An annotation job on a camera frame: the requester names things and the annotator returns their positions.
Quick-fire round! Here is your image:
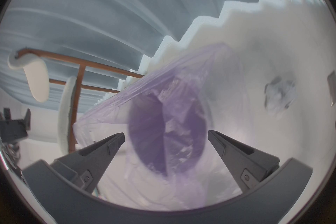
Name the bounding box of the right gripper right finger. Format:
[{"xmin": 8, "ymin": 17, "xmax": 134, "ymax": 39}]
[{"xmin": 208, "ymin": 130, "xmax": 280, "ymax": 192}]

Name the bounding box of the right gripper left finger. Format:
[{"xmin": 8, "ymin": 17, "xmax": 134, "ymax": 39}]
[{"xmin": 53, "ymin": 132, "xmax": 125, "ymax": 193}]

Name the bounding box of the purple plastic bag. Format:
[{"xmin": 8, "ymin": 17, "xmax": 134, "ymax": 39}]
[{"xmin": 72, "ymin": 43, "xmax": 252, "ymax": 211}]

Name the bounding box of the crumpled white paper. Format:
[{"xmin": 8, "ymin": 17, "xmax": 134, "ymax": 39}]
[{"xmin": 264, "ymin": 76, "xmax": 298, "ymax": 117}]

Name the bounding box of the wooden chair with white cushions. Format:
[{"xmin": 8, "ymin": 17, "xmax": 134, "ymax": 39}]
[{"xmin": 8, "ymin": 47, "xmax": 145, "ymax": 154}]

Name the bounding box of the blue-green curtain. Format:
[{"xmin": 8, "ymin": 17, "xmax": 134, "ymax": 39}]
[{"xmin": 0, "ymin": 0, "xmax": 326, "ymax": 114}]

